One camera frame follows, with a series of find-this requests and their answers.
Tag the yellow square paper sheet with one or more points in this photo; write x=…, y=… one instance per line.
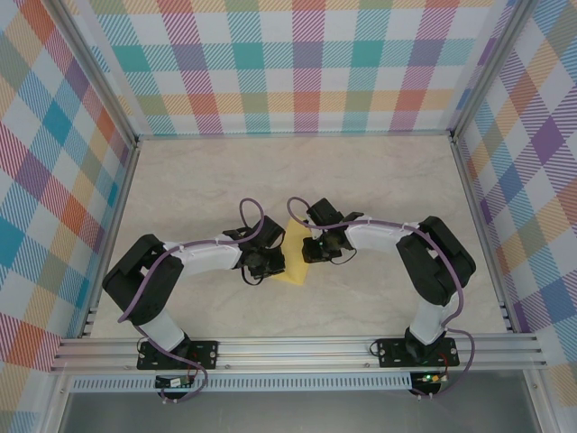
x=293, y=266

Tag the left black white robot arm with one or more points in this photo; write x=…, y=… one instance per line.
x=144, y=279

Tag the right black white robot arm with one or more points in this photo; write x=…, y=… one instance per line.
x=437, y=270

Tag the left small circuit board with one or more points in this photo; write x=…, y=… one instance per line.
x=173, y=382

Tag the small circuit board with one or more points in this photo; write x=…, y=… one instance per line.
x=430, y=378
x=173, y=382

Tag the right small circuit board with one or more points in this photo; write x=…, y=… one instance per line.
x=430, y=378

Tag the long aluminium mounting rail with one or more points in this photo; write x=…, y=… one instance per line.
x=293, y=354

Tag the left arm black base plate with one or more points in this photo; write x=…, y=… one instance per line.
x=205, y=354

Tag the thin aluminium wall rail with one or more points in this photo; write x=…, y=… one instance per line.
x=293, y=134

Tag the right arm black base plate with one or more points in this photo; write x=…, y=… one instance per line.
x=392, y=354

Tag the aluminium side rail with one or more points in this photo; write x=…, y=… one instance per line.
x=474, y=203
x=120, y=203

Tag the aluminium frame post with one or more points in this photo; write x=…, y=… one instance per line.
x=491, y=67
x=93, y=67

